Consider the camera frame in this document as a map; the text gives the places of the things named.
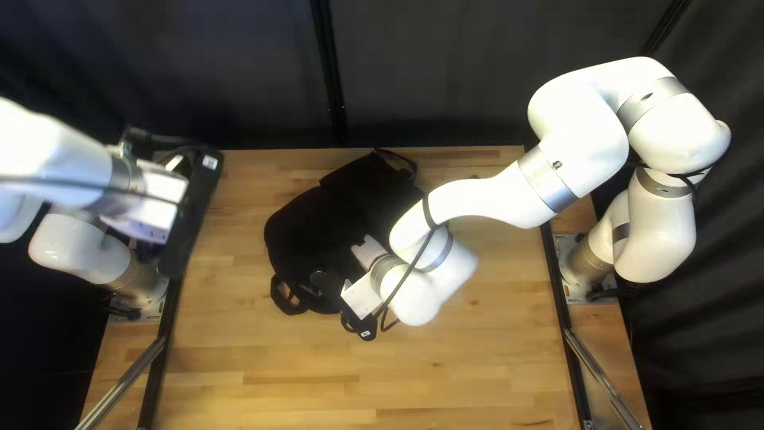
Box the black cable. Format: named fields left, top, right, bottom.
left=373, top=197, right=439, bottom=333
left=0, top=125, right=210, bottom=207

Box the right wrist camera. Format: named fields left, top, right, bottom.
left=310, top=269, right=380, bottom=342

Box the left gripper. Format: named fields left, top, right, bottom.
left=101, top=159, right=189, bottom=246

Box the black backpack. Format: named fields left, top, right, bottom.
left=264, top=149, right=428, bottom=317

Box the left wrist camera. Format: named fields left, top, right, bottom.
left=157, top=149, right=225, bottom=279

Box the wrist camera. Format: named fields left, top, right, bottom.
left=157, top=149, right=225, bottom=279
left=310, top=269, right=380, bottom=342

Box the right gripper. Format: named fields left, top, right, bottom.
left=340, top=236, right=389, bottom=320

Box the black frame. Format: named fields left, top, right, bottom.
left=74, top=0, right=693, bottom=430

